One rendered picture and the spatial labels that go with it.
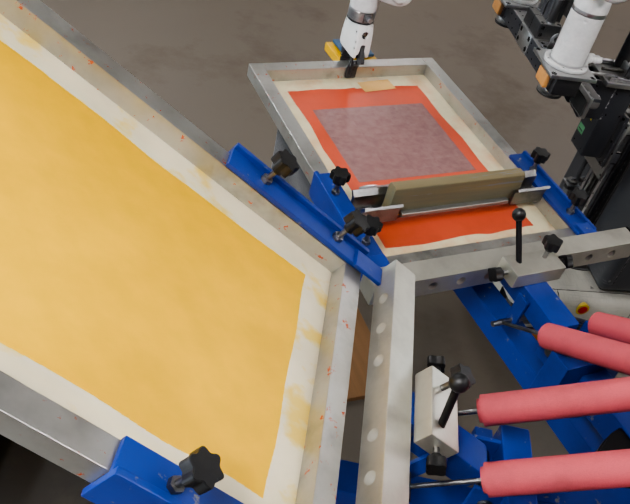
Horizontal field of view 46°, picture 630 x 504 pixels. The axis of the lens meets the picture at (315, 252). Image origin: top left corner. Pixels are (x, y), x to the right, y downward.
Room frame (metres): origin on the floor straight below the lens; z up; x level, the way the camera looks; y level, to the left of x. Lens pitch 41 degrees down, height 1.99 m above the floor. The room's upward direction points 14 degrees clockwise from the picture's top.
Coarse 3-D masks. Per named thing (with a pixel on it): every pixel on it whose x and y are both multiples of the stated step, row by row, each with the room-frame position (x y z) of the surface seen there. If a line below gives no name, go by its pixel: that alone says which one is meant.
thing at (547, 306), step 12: (516, 288) 1.15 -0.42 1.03; (528, 288) 1.13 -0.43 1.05; (540, 288) 1.14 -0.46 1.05; (528, 300) 1.11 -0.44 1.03; (540, 300) 1.11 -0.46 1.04; (552, 300) 1.12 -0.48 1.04; (528, 312) 1.10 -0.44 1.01; (540, 312) 1.08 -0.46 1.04; (552, 312) 1.08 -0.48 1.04; (564, 312) 1.09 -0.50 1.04; (540, 324) 1.07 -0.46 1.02; (564, 324) 1.06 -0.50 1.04; (576, 324) 1.07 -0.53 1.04
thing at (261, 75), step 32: (256, 64) 1.78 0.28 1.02; (288, 64) 1.83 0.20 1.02; (320, 64) 1.87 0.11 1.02; (384, 64) 1.97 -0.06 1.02; (416, 64) 2.02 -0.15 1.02; (448, 96) 1.92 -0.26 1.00; (288, 128) 1.53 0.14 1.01; (480, 128) 1.78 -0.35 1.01; (320, 160) 1.44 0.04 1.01; (416, 256) 1.20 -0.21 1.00
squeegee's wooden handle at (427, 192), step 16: (448, 176) 1.41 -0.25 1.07; (464, 176) 1.42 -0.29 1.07; (480, 176) 1.44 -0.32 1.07; (496, 176) 1.46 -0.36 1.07; (512, 176) 1.48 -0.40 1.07; (400, 192) 1.32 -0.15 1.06; (416, 192) 1.34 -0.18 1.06; (432, 192) 1.36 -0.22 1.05; (448, 192) 1.39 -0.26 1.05; (464, 192) 1.41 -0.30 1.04; (480, 192) 1.44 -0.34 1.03; (496, 192) 1.46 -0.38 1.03; (512, 192) 1.49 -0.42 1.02; (400, 208) 1.33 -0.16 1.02
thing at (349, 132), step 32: (320, 96) 1.77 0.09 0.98; (352, 96) 1.81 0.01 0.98; (320, 128) 1.62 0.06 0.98; (352, 128) 1.66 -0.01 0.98; (384, 128) 1.70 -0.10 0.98; (352, 160) 1.52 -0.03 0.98; (384, 160) 1.56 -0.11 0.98; (384, 224) 1.31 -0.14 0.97; (416, 224) 1.34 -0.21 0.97; (448, 224) 1.38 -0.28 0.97
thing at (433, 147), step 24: (384, 96) 1.86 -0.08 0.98; (408, 96) 1.89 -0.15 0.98; (384, 120) 1.74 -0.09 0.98; (408, 120) 1.77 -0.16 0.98; (432, 120) 1.80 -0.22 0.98; (408, 144) 1.66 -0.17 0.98; (432, 144) 1.69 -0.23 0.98; (456, 144) 1.72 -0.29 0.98; (432, 168) 1.58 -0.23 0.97; (456, 168) 1.61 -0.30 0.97; (480, 168) 1.64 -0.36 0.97; (456, 216) 1.41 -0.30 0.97; (480, 216) 1.44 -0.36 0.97; (504, 216) 1.46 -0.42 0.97
